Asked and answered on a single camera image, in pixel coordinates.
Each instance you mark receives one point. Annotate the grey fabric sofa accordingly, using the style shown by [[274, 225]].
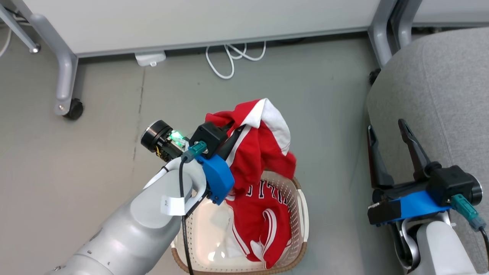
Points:
[[439, 76]]

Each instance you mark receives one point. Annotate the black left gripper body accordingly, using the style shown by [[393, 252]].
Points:
[[209, 135]]

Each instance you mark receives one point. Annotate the white power adapter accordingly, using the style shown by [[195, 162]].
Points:
[[150, 58]]

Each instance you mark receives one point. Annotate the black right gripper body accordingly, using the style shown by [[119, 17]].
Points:
[[456, 181]]

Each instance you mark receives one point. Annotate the red lettered basketball jersey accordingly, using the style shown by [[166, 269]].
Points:
[[259, 221]]

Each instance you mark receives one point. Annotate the blue left wrist camera box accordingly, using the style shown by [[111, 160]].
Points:
[[217, 177]]

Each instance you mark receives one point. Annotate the cream perforated laundry basket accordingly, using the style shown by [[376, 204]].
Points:
[[298, 214]]

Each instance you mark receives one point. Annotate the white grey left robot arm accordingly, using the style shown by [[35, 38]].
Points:
[[130, 229]]

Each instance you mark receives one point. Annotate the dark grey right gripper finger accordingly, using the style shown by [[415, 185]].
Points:
[[416, 156], [378, 168]]

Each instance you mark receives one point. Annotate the blue black right camera box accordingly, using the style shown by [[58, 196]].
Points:
[[416, 204]]

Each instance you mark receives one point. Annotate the white table panel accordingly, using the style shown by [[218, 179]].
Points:
[[454, 11], [191, 23]]

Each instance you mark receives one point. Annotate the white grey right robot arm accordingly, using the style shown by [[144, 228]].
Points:
[[439, 248]]

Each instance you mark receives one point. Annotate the small black caster wheel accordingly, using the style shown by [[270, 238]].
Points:
[[374, 76]]

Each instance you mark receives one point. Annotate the thick grey table leg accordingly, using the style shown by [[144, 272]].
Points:
[[63, 72]]

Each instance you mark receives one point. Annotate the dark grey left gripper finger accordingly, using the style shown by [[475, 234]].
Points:
[[231, 143], [227, 126]]

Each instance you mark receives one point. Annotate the thin grey table leg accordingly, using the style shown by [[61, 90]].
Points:
[[19, 32]]

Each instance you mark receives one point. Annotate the red shirt with white band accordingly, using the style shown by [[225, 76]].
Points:
[[259, 149]]

